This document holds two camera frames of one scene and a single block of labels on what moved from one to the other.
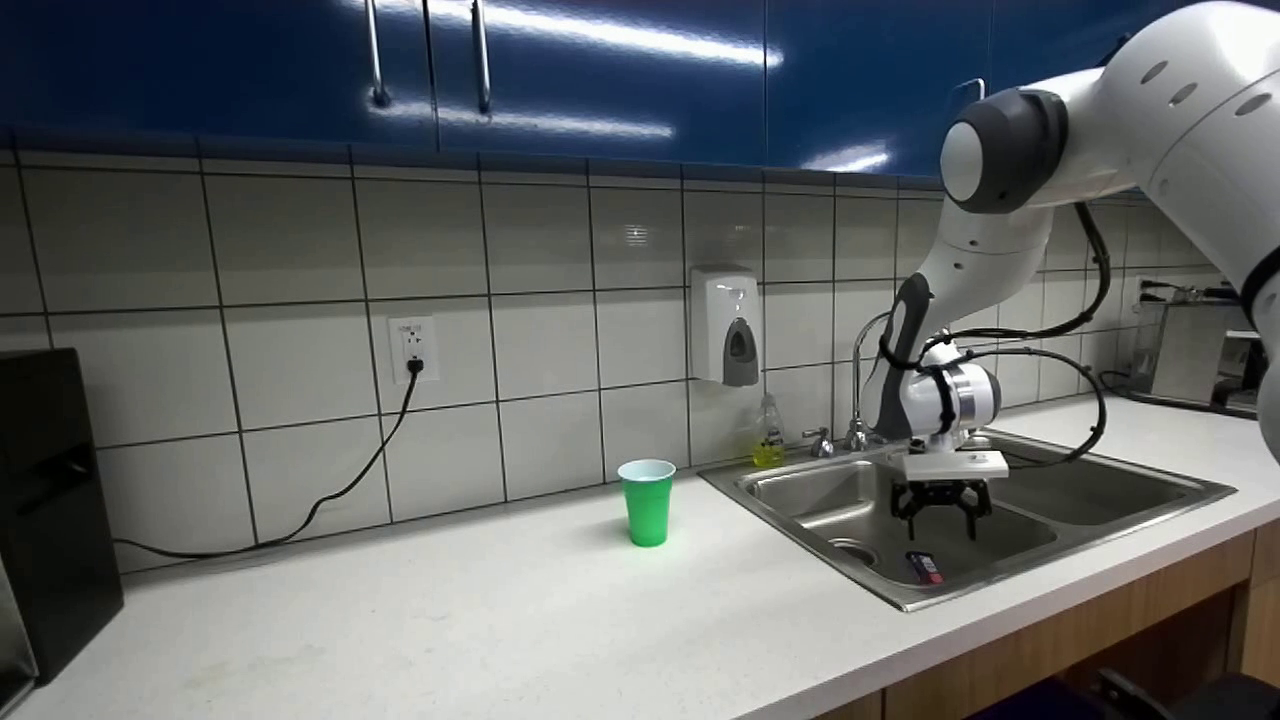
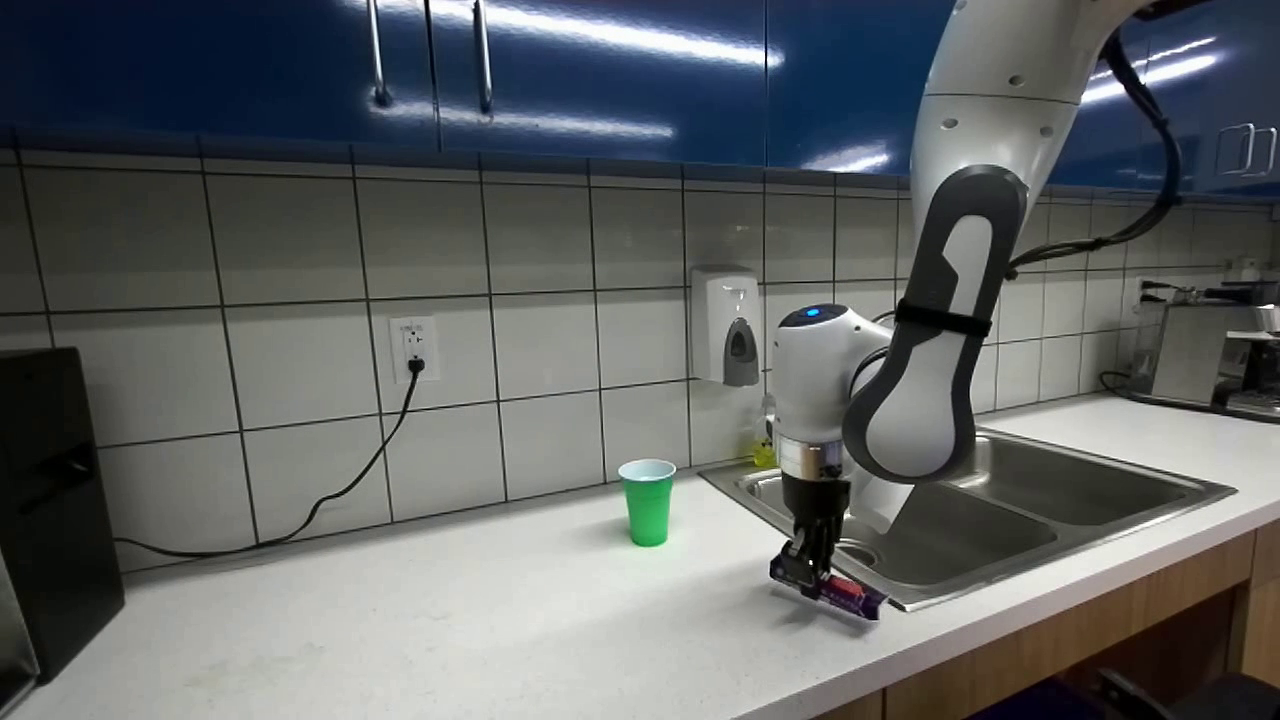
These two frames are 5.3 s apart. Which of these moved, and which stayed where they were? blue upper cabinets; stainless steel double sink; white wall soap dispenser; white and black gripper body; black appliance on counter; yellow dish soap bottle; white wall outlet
Moved: white and black gripper body
Stayed: white wall outlet; stainless steel double sink; black appliance on counter; yellow dish soap bottle; white wall soap dispenser; blue upper cabinets
